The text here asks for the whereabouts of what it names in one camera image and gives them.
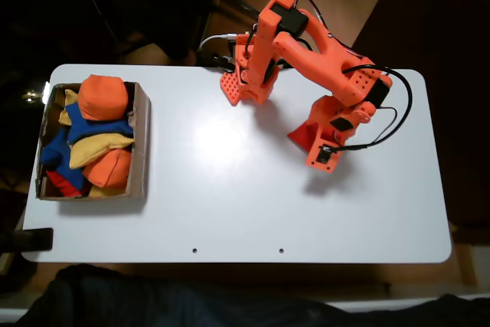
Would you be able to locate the large red bean bag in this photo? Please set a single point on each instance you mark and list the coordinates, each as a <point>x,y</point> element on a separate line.
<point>300,136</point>

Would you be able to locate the brown cardboard box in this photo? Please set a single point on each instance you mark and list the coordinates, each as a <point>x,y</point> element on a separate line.
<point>139,143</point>

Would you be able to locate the large orange bean bag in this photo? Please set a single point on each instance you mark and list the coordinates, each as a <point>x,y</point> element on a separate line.
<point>102,97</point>

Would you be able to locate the large yellow bean bag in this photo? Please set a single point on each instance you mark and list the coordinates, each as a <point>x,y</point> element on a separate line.
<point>95,149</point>

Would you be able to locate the blue bean bag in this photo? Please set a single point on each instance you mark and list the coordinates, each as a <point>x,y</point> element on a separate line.
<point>93,128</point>
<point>57,152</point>

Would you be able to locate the small red bean bag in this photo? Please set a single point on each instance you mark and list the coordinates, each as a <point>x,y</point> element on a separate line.
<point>63,185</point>

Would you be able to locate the wooden table leg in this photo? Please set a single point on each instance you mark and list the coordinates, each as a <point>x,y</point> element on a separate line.
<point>465,262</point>

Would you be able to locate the person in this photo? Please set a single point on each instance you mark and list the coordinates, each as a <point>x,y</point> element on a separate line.
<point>191,304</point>

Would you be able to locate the black table clamp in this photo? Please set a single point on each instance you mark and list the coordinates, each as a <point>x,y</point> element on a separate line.
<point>36,239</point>

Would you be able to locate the orange camera mount with camera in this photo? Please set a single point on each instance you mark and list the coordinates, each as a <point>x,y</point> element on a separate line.
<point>334,162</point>

